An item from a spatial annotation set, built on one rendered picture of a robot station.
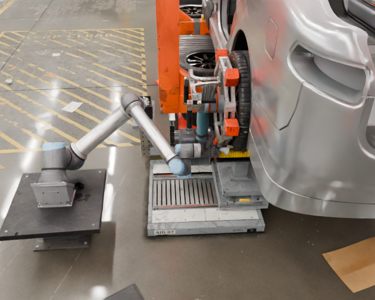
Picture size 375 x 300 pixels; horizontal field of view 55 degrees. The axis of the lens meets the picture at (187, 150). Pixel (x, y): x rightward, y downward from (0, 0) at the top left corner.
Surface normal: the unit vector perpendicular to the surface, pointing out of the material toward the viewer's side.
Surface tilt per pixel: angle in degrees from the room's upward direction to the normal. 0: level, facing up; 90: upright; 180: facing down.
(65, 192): 90
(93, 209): 0
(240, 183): 0
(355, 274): 1
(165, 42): 90
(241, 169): 90
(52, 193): 90
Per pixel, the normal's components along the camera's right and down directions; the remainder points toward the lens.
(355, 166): -0.19, 0.58
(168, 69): 0.06, 0.58
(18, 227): 0.01, -0.81
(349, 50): -0.33, 0.26
